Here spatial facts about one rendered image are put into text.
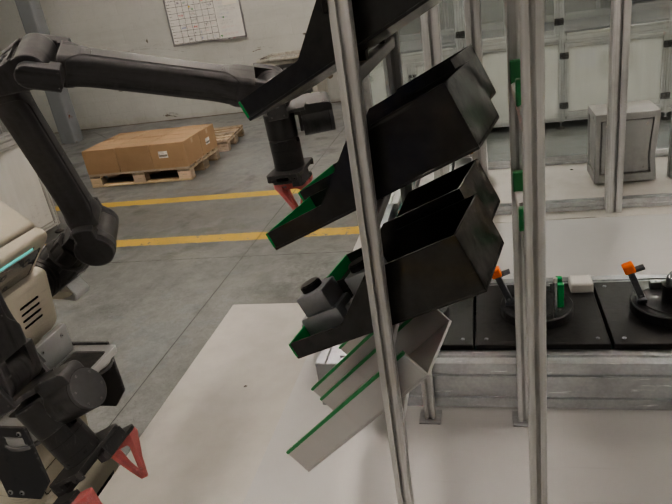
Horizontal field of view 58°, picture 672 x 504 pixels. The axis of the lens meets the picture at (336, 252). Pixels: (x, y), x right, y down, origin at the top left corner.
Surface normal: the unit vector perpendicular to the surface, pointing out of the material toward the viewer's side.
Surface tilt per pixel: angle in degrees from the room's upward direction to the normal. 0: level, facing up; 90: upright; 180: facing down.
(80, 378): 63
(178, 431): 0
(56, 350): 90
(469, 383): 90
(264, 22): 90
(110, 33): 90
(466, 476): 0
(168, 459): 0
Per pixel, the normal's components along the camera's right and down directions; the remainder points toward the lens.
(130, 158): -0.21, 0.42
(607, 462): -0.14, -0.90
